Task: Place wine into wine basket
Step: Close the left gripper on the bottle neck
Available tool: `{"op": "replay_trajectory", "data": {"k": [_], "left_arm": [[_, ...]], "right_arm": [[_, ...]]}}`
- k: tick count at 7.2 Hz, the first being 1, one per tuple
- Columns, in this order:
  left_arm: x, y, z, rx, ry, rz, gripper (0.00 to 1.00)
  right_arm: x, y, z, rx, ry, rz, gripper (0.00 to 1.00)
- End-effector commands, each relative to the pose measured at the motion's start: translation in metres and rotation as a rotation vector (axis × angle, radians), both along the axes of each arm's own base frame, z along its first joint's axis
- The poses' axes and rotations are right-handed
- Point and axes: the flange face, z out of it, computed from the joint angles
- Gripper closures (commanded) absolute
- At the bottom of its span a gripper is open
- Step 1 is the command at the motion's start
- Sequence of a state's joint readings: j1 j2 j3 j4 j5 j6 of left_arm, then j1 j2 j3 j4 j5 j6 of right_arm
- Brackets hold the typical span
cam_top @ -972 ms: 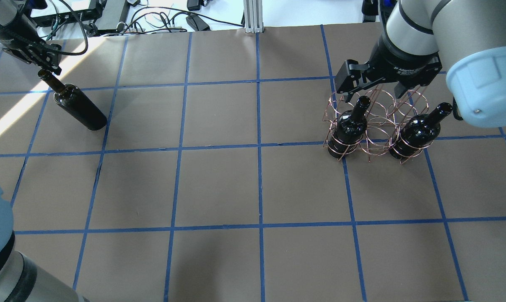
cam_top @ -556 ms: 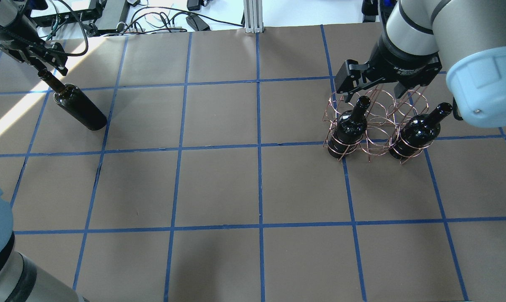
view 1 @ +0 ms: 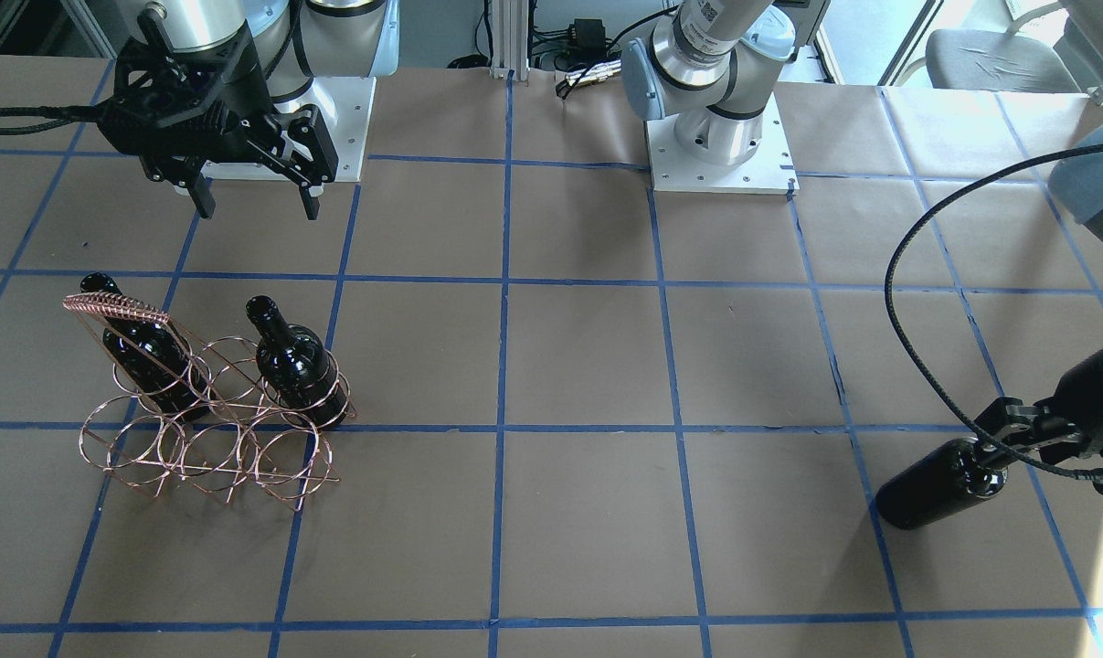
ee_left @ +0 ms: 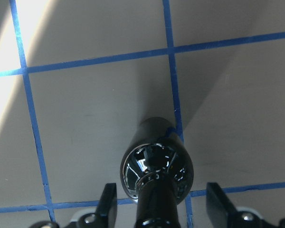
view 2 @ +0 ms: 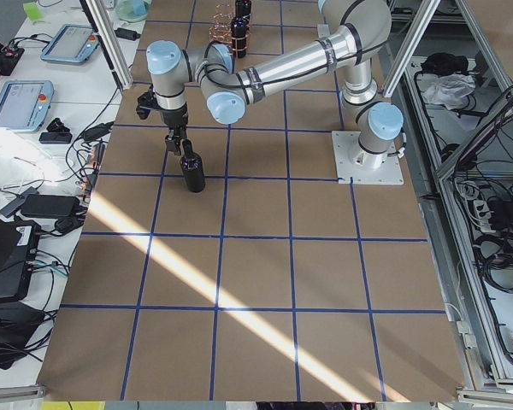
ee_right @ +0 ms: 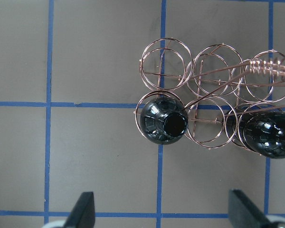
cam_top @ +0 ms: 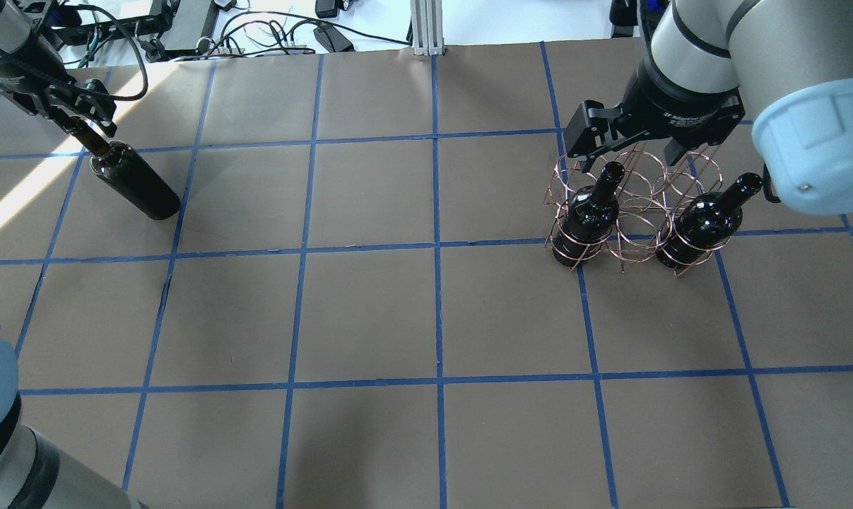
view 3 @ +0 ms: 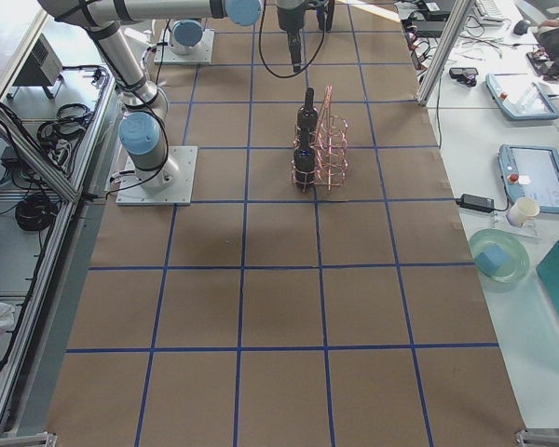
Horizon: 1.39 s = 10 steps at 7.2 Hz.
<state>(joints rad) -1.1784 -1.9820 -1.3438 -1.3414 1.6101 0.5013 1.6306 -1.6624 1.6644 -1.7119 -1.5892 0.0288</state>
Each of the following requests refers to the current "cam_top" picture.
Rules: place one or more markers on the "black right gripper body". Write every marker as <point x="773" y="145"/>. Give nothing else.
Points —
<point x="680" y="106"/>

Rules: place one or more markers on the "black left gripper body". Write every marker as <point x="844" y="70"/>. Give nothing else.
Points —
<point x="25" y="69"/>

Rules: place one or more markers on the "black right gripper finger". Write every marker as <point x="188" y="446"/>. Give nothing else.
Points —
<point x="588" y="146"/>
<point x="676" y="150"/>

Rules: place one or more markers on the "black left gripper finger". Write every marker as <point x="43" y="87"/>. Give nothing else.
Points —
<point x="40" y="104"/>
<point x="96" y="104"/>

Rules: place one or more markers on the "dark wine bottle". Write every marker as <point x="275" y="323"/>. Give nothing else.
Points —
<point x="707" y="223"/>
<point x="123" y="169"/>

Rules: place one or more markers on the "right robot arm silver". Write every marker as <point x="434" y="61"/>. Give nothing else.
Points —
<point x="708" y="64"/>

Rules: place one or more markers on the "dark wine bottle in basket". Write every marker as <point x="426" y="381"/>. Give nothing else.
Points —
<point x="707" y="223"/>

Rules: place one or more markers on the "copper wire wine basket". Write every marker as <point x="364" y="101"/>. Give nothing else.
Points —
<point x="651" y="197"/>

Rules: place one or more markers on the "aluminium profile post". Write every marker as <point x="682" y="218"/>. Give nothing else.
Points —
<point x="428" y="38"/>

